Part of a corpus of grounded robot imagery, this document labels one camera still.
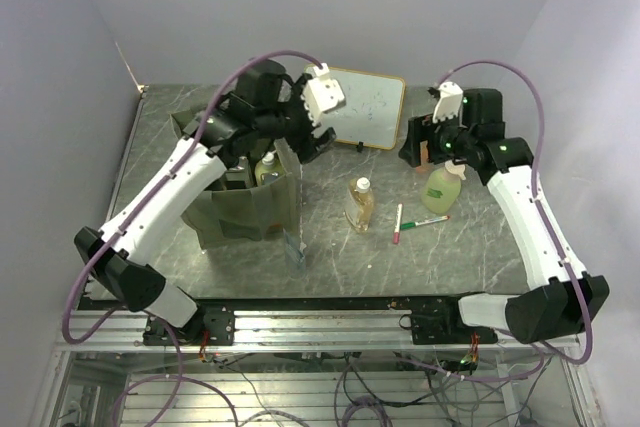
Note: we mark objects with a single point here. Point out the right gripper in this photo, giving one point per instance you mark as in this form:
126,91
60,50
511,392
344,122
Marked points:
423,128

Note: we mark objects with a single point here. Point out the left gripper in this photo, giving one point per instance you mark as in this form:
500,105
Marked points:
313,149

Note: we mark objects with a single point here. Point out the yellow-green lotion bottle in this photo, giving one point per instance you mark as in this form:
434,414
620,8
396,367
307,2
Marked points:
268,163

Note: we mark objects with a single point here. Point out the amber pump soap bottle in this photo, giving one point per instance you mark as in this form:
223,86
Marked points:
359,204

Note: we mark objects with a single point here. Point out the clear bottle black label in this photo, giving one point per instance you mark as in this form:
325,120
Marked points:
240,176

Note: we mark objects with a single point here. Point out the orange bottle pink cap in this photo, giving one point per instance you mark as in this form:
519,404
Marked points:
425,165

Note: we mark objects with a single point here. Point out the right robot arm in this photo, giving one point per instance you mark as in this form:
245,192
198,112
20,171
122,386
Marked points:
562,296

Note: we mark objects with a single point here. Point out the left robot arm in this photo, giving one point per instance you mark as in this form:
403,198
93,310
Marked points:
258,102

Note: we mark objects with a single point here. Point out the green canvas bag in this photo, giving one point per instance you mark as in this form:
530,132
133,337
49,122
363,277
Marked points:
221,216

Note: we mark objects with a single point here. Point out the small whiteboard with stand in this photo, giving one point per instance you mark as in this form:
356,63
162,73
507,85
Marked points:
372,112

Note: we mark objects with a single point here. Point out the green bottle beige pump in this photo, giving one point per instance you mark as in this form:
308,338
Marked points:
443,187

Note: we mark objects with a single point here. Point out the green whiteboard marker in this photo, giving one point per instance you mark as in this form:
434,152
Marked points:
430,221

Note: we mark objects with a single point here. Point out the pink whiteboard marker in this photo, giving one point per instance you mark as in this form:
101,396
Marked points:
397,224

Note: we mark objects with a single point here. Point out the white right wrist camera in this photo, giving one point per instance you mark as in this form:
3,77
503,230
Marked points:
449,99

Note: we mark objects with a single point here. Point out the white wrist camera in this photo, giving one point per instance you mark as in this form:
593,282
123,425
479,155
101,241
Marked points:
449,99
321,94

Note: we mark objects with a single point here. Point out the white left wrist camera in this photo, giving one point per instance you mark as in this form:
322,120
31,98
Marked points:
321,94

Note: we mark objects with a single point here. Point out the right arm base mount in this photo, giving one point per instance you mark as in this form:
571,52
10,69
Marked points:
435,320

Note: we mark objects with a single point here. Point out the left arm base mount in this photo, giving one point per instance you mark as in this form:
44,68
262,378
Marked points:
211,326

